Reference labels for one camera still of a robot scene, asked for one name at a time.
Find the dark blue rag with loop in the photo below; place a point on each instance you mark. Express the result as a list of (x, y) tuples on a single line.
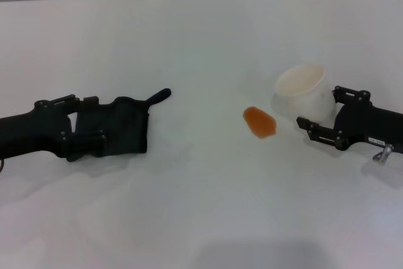
[(129, 130)]

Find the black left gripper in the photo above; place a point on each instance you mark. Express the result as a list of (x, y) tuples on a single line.
[(31, 135)]

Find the white paper cup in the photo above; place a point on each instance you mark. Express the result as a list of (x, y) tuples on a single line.
[(310, 102)]

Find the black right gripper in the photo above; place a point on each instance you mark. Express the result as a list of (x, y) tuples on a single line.
[(368, 124)]

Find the brown liquid stain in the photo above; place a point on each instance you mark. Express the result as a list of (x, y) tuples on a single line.
[(259, 122)]

